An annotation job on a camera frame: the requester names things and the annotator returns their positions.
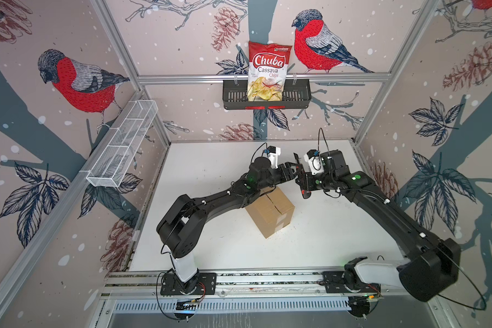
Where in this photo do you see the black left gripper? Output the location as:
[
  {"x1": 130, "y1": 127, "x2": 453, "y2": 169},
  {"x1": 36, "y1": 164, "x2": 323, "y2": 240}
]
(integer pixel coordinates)
[{"x1": 256, "y1": 162, "x2": 302, "y2": 191}]

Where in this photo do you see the red black utility knife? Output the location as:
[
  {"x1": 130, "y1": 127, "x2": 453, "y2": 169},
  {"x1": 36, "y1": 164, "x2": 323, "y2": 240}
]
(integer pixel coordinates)
[{"x1": 294, "y1": 153, "x2": 312, "y2": 200}]

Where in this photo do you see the brown cardboard express box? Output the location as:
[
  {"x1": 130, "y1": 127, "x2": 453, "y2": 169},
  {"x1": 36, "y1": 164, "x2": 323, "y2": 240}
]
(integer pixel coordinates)
[{"x1": 245, "y1": 187, "x2": 295, "y2": 239}]

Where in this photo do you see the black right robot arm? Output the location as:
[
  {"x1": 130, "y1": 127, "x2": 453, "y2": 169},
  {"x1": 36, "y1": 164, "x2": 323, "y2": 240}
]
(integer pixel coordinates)
[{"x1": 295, "y1": 150, "x2": 461, "y2": 302}]

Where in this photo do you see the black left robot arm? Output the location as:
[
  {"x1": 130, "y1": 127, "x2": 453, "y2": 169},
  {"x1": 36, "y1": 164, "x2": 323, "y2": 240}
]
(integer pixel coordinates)
[{"x1": 156, "y1": 157, "x2": 303, "y2": 284}]

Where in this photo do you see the Chuba cassava chips bag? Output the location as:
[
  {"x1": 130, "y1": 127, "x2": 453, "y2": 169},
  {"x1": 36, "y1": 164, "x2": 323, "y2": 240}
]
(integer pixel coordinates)
[{"x1": 247, "y1": 42, "x2": 292, "y2": 101}]

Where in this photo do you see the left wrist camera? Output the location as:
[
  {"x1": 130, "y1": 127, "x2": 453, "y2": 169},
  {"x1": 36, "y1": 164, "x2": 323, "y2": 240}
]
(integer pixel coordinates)
[{"x1": 265, "y1": 146, "x2": 281, "y2": 169}]

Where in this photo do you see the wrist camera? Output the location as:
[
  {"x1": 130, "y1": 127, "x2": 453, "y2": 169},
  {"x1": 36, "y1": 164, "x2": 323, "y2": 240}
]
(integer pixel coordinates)
[
  {"x1": 303, "y1": 150, "x2": 324, "y2": 176},
  {"x1": 265, "y1": 146, "x2": 281, "y2": 169}
]

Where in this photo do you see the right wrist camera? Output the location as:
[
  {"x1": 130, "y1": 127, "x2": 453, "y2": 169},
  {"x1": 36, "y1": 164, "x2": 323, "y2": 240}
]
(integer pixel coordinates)
[{"x1": 303, "y1": 150, "x2": 324, "y2": 176}]

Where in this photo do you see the black wire wall basket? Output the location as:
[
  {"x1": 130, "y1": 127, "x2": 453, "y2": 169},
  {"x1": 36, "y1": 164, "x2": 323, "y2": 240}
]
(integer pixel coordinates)
[{"x1": 223, "y1": 78, "x2": 312, "y2": 110}]

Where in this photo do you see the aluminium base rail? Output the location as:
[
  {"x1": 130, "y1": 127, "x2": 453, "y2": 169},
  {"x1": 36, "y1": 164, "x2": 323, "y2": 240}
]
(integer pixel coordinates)
[{"x1": 102, "y1": 267, "x2": 440, "y2": 297}]

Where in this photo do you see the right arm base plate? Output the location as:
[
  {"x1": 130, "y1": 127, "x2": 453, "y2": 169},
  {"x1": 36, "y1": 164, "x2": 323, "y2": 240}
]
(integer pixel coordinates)
[{"x1": 321, "y1": 271, "x2": 381, "y2": 294}]

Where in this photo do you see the aluminium frame crossbar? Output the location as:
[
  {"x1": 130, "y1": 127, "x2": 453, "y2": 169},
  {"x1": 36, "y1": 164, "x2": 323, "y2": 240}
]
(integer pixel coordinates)
[{"x1": 137, "y1": 72, "x2": 392, "y2": 86}]

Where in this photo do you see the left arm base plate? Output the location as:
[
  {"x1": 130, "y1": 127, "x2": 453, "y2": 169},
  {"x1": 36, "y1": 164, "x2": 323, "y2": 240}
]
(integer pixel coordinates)
[{"x1": 159, "y1": 272, "x2": 217, "y2": 296}]

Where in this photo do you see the white wire mesh shelf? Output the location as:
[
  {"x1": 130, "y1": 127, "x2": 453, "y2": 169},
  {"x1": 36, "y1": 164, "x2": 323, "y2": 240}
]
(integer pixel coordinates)
[{"x1": 86, "y1": 100, "x2": 158, "y2": 188}]

